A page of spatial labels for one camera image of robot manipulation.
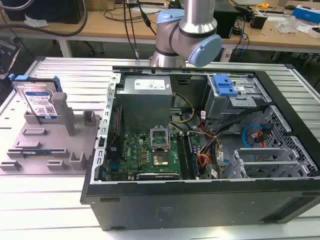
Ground RAM stick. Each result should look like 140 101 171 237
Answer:
176 132 193 180
186 133 200 179

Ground blue hanging cable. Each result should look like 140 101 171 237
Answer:
238 18 251 60

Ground metal socket cover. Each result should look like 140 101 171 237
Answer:
149 127 171 153

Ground clear plastic wrap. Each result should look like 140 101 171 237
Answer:
276 16 302 35

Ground grey power supply unit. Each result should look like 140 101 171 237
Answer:
115 75 174 129

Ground black device on desk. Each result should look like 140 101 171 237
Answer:
249 11 268 30

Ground yellow black power wires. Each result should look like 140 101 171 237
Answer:
168 92 196 125

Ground black hanging cable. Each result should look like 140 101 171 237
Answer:
122 0 141 60

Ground metal optical drive cage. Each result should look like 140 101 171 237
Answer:
203 74 272 121

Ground wooden desk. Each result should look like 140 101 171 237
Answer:
0 0 320 55

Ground blue drive bay latch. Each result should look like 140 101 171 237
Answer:
212 74 239 97

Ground blue data wire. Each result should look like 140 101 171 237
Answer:
242 124 266 151

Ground metal disk bay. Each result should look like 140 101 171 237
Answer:
223 147 320 180

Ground grey parts rack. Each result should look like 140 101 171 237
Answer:
0 91 101 176

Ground orange red wire bundle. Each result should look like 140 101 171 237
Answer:
197 139 223 171

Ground black box on desk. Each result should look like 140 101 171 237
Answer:
212 2 242 40

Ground CPU socket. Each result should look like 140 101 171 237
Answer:
151 152 174 169

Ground blue cardboard box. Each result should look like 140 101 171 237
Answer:
291 4 320 22

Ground black equipment on desk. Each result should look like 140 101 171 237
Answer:
3 0 82 25

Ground green motherboard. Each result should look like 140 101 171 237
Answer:
106 131 201 181

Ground hard disk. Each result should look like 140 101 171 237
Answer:
8 73 63 120

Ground black graphics card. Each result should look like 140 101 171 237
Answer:
136 172 181 181

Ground black open PC case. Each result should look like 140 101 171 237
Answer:
79 65 320 232

